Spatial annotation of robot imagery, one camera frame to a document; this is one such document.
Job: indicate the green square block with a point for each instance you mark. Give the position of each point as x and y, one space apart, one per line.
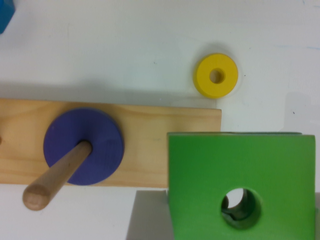
242 186

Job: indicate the blue octagonal block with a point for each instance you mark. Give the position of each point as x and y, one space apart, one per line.
7 10

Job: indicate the wooden peg base board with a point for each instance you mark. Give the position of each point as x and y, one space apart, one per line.
23 124

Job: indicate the middle wooden peg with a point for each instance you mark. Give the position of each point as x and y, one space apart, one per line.
41 192

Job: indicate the yellow ring block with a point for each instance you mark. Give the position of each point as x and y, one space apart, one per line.
215 76

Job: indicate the purple ring block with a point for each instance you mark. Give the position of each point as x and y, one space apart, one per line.
94 126

